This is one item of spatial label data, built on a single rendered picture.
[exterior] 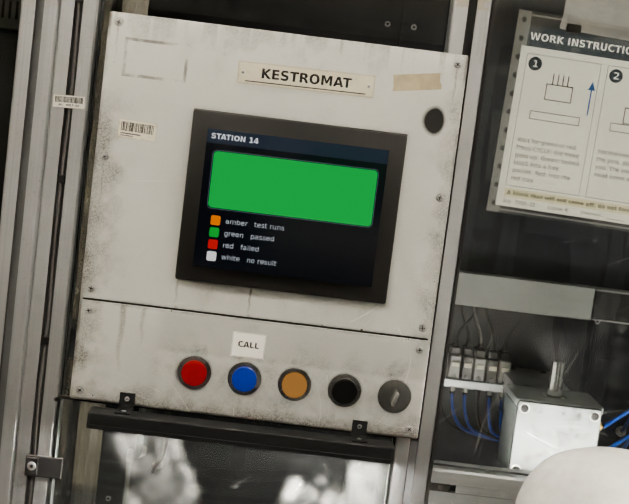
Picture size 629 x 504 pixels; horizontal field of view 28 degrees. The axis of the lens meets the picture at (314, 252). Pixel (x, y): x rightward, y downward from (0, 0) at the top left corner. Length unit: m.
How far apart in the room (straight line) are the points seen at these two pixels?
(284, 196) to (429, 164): 0.17
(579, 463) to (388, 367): 0.45
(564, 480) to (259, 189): 0.55
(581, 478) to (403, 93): 0.57
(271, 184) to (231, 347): 0.20
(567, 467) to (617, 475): 0.05
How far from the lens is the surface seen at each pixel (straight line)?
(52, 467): 1.57
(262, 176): 1.45
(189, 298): 1.49
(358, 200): 1.45
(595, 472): 1.08
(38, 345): 1.54
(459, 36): 1.50
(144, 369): 1.51
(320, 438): 1.48
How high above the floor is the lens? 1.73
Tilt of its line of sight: 6 degrees down
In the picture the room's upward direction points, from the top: 7 degrees clockwise
